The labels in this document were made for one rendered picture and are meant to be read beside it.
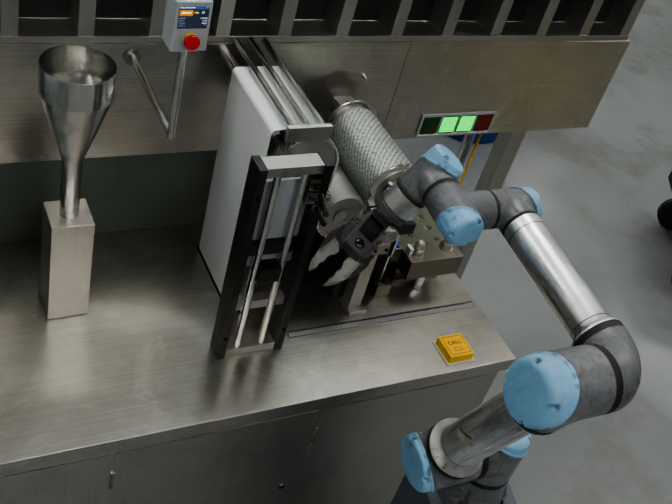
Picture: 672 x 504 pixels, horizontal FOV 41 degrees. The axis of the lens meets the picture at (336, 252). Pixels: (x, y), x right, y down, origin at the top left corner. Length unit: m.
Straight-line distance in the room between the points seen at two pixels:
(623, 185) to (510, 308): 1.40
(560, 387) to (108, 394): 0.99
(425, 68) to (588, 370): 1.16
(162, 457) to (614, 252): 2.95
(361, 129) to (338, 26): 0.25
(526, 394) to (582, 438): 2.13
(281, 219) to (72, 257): 0.46
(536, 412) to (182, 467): 0.96
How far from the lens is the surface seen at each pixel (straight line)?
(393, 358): 2.21
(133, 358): 2.06
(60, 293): 2.08
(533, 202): 1.75
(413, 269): 2.30
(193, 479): 2.20
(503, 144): 3.03
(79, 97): 1.73
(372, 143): 2.14
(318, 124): 1.87
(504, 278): 4.07
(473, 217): 1.64
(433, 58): 2.40
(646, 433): 3.76
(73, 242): 1.98
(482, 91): 2.56
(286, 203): 1.86
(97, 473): 2.05
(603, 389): 1.48
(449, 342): 2.27
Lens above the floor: 2.45
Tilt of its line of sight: 39 degrees down
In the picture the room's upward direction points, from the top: 18 degrees clockwise
